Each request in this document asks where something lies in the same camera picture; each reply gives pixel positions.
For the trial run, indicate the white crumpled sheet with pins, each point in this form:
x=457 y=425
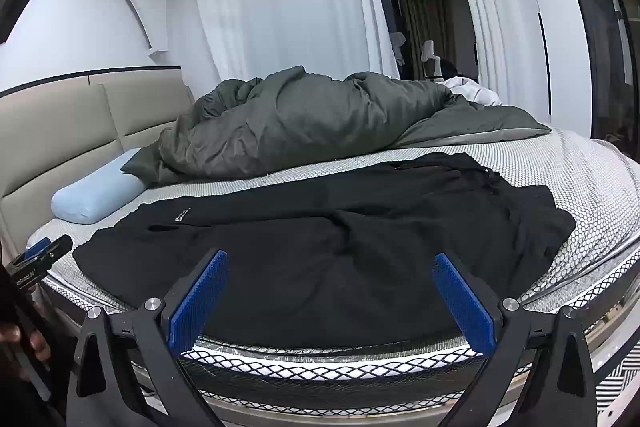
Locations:
x=470 y=91

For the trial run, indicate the light blue pillow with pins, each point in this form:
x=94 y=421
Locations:
x=90 y=202

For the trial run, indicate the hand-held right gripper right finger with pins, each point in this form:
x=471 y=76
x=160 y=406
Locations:
x=462 y=302

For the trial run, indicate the white office chair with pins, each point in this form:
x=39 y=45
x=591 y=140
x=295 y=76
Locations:
x=430 y=57

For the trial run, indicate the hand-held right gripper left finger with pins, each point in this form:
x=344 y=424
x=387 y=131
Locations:
x=197 y=302

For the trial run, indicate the white wardrobe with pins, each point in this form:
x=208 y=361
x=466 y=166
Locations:
x=560 y=32

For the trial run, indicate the olive striped curtain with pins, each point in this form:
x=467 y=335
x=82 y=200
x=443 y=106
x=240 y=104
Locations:
x=420 y=22

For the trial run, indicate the beige padded headboard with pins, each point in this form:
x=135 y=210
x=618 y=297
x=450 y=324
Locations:
x=60 y=132

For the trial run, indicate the black pants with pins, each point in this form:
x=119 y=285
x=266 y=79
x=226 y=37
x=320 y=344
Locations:
x=325 y=257

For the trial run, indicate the bed with white honeycomb mattress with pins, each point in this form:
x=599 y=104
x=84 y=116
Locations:
x=575 y=177

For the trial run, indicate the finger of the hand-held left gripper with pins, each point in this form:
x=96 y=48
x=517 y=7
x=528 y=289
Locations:
x=50 y=249

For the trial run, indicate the dark glass cabinet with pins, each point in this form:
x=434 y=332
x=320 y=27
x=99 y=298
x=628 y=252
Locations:
x=605 y=57

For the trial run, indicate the person's left hand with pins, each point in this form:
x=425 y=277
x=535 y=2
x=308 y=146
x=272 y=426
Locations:
x=39 y=343

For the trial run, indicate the grey-green duvet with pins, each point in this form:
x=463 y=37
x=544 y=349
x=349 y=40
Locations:
x=300 y=122

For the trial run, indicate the black white patterned rug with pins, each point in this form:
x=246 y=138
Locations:
x=620 y=369

